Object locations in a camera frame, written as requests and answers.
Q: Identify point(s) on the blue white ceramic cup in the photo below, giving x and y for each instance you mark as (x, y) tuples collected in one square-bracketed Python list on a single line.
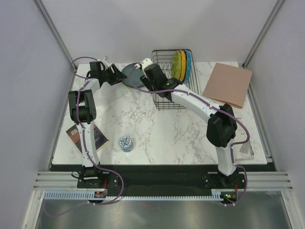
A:
[(126, 144)]

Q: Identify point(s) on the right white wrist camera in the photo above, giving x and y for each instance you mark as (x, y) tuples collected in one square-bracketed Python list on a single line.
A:
[(143, 64)]

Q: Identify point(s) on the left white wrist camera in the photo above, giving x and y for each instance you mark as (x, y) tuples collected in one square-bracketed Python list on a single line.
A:
[(104, 63)]

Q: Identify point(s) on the black wire dish rack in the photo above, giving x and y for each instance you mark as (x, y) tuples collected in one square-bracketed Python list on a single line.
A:
[(180, 95)]

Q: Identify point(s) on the green polka dot plate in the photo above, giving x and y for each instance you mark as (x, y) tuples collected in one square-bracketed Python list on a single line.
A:
[(177, 65)]

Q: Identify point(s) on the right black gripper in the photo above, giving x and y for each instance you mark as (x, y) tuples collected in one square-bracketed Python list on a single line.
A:
[(146, 82)]

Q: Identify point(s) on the dark grey round plate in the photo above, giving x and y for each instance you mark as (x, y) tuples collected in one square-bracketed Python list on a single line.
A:
[(133, 76)]

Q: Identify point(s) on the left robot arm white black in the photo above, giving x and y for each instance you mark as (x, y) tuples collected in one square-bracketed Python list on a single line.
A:
[(83, 112)]

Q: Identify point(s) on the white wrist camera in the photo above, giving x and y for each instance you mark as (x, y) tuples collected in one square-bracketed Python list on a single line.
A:
[(143, 64), (104, 63)]

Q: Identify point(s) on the white paper sheet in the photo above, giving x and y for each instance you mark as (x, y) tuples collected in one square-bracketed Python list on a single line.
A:
[(252, 152)]

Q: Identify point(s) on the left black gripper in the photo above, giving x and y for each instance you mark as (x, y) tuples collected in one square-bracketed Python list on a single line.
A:
[(116, 77)]

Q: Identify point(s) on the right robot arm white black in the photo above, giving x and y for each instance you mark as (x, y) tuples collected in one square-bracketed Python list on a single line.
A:
[(221, 123)]

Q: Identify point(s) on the orange polka dot plate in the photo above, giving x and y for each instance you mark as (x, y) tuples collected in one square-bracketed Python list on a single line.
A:
[(183, 68)]

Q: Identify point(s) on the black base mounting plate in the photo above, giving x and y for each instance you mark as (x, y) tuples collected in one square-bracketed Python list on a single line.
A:
[(162, 180)]

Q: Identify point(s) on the blue polka dot plate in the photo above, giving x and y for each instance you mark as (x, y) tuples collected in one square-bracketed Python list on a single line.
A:
[(188, 66)]

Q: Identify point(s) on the white slotted cable duct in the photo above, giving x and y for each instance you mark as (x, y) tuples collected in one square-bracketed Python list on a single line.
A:
[(95, 195)]

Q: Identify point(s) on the dark hardcover book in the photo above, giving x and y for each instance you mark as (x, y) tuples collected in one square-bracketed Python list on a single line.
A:
[(100, 138)]

